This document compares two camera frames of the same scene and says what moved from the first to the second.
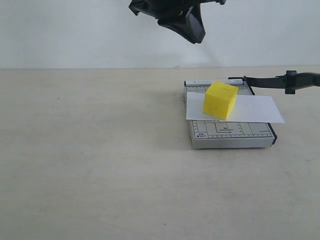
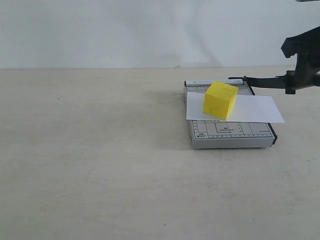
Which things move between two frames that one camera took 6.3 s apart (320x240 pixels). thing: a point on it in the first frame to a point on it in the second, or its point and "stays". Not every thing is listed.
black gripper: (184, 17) to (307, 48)
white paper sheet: (247, 108) stays
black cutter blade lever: (290, 81) stays
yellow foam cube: (219, 99) stays
